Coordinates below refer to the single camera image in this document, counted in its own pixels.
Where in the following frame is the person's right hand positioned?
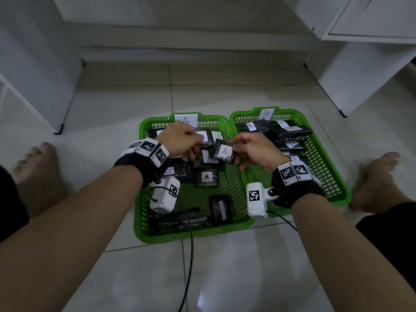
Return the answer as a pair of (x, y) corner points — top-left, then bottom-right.
(227, 132), (292, 174)

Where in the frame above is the person's left hand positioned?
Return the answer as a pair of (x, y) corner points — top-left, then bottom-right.
(156, 121), (205, 162)

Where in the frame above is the green plastic basket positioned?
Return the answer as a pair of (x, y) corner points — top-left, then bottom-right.
(133, 112), (256, 245)
(229, 107), (352, 205)

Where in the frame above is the person's right forearm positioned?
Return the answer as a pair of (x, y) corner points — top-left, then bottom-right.
(291, 193), (416, 312)

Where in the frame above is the person's left forearm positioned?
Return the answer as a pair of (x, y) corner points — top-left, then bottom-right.
(0, 165), (143, 312)

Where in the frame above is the person's right foot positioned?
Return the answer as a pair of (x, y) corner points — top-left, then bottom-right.
(349, 152), (401, 211)

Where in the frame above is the person's right leg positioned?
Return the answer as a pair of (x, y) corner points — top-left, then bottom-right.
(354, 188), (413, 214)

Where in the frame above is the person's leg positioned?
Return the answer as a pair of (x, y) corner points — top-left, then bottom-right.
(354, 188), (413, 214)
(16, 185), (71, 220)

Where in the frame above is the person's left leg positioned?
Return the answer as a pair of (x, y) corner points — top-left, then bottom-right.
(16, 185), (71, 220)

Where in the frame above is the black wristband with marker tags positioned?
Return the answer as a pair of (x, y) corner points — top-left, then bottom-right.
(113, 138), (170, 189)
(271, 160), (327, 209)

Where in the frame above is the white desk cabinet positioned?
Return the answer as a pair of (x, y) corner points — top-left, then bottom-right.
(292, 0), (416, 118)

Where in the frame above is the white desk side panel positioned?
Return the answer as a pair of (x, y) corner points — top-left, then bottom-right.
(0, 0), (84, 135)

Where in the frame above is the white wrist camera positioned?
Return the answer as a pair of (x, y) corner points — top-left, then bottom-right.
(246, 182), (280, 219)
(149, 175), (182, 214)

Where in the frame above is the black camera cable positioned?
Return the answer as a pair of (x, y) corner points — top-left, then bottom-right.
(149, 186), (195, 312)
(266, 209), (299, 232)

